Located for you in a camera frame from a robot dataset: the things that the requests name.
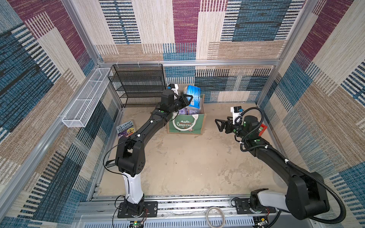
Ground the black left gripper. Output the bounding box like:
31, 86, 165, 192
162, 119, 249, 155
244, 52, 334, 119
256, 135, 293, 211
170, 95, 194, 115

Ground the blue wave tissue pack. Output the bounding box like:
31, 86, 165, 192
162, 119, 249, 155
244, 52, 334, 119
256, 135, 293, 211
183, 85, 201, 109

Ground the purple tissue pack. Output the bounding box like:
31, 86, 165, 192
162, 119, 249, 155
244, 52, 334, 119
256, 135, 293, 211
179, 108, 189, 115
187, 109, 200, 115

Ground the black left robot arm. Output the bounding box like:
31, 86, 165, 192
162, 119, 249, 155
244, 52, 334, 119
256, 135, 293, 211
115, 89, 193, 218

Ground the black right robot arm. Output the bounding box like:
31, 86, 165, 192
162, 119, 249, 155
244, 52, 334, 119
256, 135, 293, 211
215, 116, 347, 224

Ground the green burlap Christmas canvas bag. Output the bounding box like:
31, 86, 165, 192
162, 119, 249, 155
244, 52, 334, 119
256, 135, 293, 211
166, 95, 206, 135

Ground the red tape dispenser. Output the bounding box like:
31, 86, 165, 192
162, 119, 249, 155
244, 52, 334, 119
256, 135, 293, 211
259, 123, 268, 136

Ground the colourful paperback book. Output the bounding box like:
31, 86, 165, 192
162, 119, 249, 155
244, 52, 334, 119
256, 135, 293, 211
117, 120, 135, 138

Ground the black stapler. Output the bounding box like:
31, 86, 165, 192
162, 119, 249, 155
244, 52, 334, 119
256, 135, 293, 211
105, 160, 116, 168

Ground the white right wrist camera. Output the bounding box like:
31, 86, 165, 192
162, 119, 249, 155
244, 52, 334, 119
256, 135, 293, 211
231, 106, 243, 124

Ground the black wire mesh shelf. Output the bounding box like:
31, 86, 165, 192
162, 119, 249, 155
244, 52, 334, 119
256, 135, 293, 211
109, 64, 166, 108

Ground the white cable coil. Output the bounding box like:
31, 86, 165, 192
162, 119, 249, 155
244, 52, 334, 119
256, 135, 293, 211
205, 206, 226, 228

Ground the white wire mesh basket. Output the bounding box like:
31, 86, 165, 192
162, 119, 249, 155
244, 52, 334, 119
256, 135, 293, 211
62, 68, 111, 128

